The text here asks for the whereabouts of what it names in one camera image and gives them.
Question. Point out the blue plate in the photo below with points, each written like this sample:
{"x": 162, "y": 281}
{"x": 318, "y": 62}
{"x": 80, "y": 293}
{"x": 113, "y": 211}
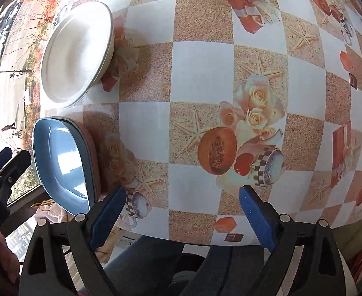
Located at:
{"x": 60, "y": 166}

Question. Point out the pink plate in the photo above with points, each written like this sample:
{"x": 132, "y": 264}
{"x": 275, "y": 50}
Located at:
{"x": 92, "y": 160}

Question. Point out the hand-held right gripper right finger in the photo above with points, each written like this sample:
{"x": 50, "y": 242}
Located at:
{"x": 258, "y": 219}

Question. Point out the window frame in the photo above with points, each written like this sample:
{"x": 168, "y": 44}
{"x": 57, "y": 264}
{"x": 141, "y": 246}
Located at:
{"x": 30, "y": 195}

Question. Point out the gold scissors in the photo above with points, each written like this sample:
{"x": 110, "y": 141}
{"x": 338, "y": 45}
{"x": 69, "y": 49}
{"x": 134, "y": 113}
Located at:
{"x": 43, "y": 204}

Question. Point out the checkered printed tablecloth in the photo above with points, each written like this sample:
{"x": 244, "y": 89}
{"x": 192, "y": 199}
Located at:
{"x": 205, "y": 92}

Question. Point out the person's left hand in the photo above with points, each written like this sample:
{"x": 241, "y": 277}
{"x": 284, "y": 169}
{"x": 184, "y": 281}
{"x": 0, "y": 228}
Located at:
{"x": 3, "y": 257}

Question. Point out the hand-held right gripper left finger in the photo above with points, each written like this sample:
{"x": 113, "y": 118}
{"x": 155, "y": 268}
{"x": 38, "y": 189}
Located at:
{"x": 106, "y": 219}

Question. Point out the person's legs in jeans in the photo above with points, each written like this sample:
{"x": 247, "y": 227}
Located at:
{"x": 144, "y": 262}

